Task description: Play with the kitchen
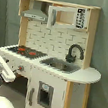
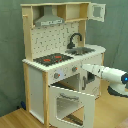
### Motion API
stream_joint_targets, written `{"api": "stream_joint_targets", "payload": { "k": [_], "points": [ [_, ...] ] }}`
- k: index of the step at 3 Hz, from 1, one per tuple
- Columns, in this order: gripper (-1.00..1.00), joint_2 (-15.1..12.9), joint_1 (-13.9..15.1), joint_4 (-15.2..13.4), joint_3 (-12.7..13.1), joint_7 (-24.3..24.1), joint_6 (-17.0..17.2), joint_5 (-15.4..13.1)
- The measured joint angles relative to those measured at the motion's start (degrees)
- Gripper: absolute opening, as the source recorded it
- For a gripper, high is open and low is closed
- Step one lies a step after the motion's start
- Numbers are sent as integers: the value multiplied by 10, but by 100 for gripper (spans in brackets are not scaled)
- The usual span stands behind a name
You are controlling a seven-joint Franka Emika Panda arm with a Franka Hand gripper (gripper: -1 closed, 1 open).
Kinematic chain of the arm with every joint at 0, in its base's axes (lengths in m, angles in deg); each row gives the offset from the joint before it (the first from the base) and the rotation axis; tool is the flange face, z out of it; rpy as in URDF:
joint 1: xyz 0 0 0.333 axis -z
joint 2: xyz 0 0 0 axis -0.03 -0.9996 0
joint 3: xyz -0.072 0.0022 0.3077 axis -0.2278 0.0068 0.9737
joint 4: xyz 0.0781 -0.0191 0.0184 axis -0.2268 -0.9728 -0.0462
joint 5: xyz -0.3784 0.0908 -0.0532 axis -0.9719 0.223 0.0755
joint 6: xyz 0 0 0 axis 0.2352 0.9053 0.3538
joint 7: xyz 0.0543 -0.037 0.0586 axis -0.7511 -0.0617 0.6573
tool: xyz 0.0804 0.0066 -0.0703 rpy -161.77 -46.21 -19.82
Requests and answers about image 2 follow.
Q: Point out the black toy stovetop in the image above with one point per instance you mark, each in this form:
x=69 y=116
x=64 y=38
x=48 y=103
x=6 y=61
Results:
x=52 y=59

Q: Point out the grey range hood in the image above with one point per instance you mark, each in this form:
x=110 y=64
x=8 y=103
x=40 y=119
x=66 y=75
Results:
x=46 y=15

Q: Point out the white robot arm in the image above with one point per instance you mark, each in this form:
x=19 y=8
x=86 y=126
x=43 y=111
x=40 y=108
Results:
x=118 y=79

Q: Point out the stove knob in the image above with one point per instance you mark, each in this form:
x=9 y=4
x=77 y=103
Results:
x=56 y=75
x=74 y=69

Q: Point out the white lower cabinet door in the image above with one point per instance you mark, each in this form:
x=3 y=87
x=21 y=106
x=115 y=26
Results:
x=89 y=83

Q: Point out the grey toy sink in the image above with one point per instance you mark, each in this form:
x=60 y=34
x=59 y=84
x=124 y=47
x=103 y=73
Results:
x=79 y=51

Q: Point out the white microwave cabinet door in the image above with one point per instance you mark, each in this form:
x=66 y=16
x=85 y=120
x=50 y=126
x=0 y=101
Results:
x=96 y=12

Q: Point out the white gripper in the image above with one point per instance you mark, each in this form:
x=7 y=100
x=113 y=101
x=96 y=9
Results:
x=94 y=69

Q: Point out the right stove knob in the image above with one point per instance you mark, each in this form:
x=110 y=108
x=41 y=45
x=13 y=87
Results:
x=74 y=69

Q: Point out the black toy faucet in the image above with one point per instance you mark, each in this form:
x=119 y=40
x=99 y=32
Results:
x=73 y=40

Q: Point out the left stove knob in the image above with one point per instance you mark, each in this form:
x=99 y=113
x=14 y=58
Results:
x=56 y=75

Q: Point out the wooden toy kitchen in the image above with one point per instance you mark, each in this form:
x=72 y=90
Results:
x=46 y=40

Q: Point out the white oven door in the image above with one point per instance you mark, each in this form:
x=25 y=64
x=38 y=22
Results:
x=63 y=102

